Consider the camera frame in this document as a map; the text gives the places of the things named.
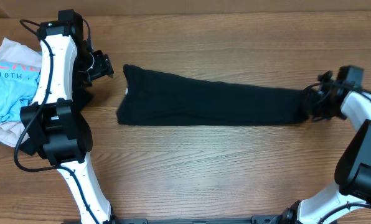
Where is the black t-shirt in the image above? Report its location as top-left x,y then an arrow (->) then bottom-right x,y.
116,65 -> 309,126

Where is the light blue printed t-shirt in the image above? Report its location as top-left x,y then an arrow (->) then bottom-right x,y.
0,61 -> 40,123

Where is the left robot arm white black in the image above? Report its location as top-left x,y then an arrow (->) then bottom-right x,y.
14,16 -> 116,223

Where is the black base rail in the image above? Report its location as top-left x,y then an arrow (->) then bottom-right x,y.
113,215 -> 282,224

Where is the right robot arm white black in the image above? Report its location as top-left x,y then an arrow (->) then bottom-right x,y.
265,66 -> 371,223

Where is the beige folded garment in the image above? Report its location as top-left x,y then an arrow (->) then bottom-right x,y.
0,38 -> 42,147

